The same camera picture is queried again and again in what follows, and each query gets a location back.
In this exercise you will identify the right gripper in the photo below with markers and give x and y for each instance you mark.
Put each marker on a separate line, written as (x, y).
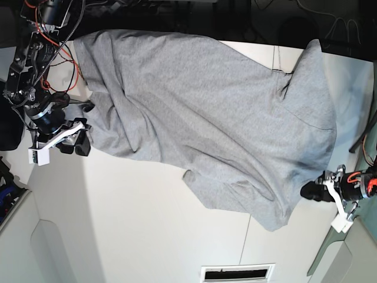
(49, 116)

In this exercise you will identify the blue and black clutter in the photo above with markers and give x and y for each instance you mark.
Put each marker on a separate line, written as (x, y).
(11, 191)

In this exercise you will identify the dark navy cloth pile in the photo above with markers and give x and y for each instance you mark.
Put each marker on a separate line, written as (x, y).
(11, 128)

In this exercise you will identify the grey t-shirt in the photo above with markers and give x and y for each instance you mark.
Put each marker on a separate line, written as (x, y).
(249, 138)

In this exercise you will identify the black round floor object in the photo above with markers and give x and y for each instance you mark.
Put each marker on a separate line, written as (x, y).
(297, 32)

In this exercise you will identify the white slotted vent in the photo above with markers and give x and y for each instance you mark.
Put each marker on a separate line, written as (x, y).
(237, 273)

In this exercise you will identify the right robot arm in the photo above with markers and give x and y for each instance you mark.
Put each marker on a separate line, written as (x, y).
(28, 102)

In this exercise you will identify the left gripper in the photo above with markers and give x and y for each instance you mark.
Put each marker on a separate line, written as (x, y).
(351, 186)

